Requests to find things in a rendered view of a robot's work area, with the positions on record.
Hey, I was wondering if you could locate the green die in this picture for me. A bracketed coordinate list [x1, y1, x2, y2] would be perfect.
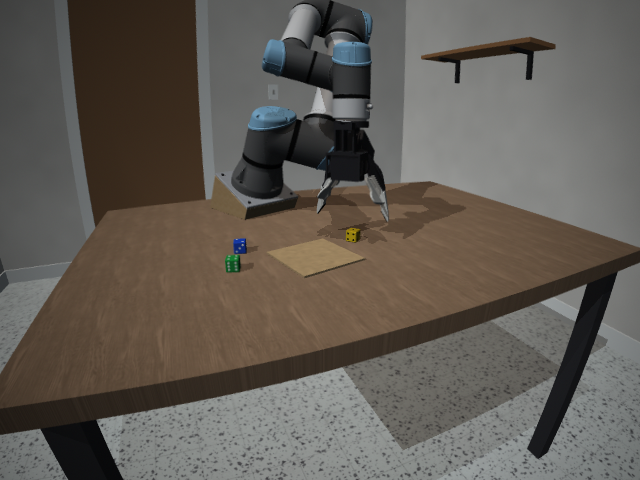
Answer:
[225, 255, 241, 273]

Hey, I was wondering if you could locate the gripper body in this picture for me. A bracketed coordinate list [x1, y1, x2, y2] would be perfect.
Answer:
[326, 121, 372, 182]

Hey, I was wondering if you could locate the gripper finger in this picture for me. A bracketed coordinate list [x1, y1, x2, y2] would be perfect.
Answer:
[365, 158, 389, 222]
[317, 171, 340, 214]

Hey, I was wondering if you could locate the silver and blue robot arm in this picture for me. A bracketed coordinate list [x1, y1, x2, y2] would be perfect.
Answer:
[231, 0, 373, 199]

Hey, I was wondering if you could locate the yellow die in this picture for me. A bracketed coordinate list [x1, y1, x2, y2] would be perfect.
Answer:
[346, 228, 360, 243]

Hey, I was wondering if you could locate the tan flat mat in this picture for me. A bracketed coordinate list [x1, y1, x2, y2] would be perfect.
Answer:
[267, 239, 365, 278]

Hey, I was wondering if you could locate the blue die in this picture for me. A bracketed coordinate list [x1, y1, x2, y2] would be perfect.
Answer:
[233, 238, 247, 254]

